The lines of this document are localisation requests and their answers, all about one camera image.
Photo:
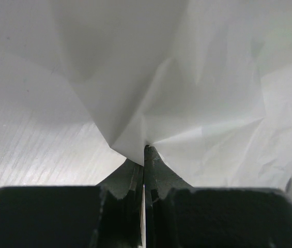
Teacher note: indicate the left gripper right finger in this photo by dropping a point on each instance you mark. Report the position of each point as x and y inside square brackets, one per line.
[180, 215]

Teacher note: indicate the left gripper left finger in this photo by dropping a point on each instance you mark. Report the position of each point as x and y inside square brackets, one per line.
[104, 215]

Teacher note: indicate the white wrapping paper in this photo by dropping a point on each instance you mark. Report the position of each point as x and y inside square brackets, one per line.
[86, 84]

